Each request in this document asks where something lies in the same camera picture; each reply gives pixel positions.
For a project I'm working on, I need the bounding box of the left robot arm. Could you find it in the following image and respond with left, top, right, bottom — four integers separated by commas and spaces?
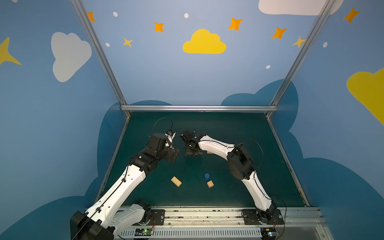
70, 147, 180, 240

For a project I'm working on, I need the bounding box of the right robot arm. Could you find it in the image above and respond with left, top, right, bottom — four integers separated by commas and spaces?
181, 130, 277, 225

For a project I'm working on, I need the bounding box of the wide wood block front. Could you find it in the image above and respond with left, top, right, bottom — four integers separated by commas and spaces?
171, 177, 182, 187

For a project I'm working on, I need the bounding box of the small wood cube front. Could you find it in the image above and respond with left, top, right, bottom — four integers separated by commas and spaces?
207, 181, 214, 188

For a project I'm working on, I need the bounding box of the rear horizontal aluminium bar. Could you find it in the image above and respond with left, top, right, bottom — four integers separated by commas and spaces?
121, 105, 278, 112

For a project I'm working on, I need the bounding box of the left controller board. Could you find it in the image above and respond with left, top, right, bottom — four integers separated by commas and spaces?
135, 229, 154, 237

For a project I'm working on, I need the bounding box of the controller board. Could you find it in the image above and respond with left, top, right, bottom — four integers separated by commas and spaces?
135, 229, 154, 237
260, 228, 278, 240

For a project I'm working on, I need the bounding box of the right controller board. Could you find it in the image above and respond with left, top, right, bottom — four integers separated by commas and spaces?
260, 228, 278, 240

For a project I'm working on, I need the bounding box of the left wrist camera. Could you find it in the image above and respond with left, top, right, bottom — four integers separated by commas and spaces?
148, 129, 176, 151

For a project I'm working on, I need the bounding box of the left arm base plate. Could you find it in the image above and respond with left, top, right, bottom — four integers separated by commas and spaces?
144, 209, 165, 226

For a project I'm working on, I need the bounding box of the aluminium rail front frame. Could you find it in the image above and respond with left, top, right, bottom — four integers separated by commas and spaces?
113, 207, 333, 240

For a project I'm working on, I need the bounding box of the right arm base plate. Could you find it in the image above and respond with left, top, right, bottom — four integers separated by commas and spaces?
241, 209, 285, 225

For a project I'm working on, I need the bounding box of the right diagonal aluminium post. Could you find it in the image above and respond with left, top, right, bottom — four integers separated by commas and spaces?
266, 0, 336, 119

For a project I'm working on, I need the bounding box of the diagonal aluminium post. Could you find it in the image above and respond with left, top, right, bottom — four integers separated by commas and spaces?
266, 0, 336, 119
71, 0, 127, 108

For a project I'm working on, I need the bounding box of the left diagonal aluminium post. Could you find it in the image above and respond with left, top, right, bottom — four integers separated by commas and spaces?
71, 0, 127, 108

